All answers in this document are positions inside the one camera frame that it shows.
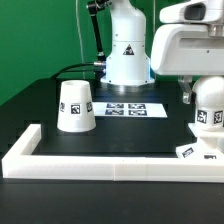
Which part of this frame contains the white lamp bulb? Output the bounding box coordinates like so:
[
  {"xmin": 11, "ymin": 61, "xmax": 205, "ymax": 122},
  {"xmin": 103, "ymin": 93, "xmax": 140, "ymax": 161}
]
[{"xmin": 193, "ymin": 76, "xmax": 224, "ymax": 131}]

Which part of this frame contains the white U-shaped fence frame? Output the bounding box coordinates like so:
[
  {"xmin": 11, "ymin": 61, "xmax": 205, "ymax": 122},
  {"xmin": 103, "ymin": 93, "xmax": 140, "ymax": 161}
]
[{"xmin": 2, "ymin": 124, "xmax": 224, "ymax": 183}]

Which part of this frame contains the white lamp shade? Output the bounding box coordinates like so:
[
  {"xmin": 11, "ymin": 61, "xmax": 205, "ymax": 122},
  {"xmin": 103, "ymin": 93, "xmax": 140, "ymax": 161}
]
[{"xmin": 57, "ymin": 80, "xmax": 96, "ymax": 133}]

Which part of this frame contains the thin white cable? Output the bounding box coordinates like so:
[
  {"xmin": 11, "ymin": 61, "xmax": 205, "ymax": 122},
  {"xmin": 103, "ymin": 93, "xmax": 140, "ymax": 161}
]
[{"xmin": 75, "ymin": 0, "xmax": 86, "ymax": 80}]

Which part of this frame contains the white lamp base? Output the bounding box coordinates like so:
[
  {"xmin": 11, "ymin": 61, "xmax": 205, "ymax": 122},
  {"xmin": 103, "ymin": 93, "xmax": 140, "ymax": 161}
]
[{"xmin": 176, "ymin": 123, "xmax": 224, "ymax": 160}]

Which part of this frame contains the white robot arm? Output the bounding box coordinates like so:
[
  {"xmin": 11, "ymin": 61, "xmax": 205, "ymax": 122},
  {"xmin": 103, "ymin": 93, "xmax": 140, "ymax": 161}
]
[{"xmin": 87, "ymin": 0, "xmax": 224, "ymax": 104}]

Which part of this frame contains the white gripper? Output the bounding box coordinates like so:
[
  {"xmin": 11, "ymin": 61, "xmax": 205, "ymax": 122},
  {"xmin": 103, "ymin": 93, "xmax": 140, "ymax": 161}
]
[{"xmin": 151, "ymin": 24, "xmax": 224, "ymax": 104}]

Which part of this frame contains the black cable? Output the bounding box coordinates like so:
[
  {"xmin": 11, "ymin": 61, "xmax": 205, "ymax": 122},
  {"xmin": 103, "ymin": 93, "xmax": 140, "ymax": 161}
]
[{"xmin": 50, "ymin": 61, "xmax": 108, "ymax": 80}]

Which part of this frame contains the white marker sheet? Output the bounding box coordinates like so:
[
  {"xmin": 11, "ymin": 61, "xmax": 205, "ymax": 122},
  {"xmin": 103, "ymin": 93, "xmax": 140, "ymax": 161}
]
[{"xmin": 93, "ymin": 102, "xmax": 167, "ymax": 118}]

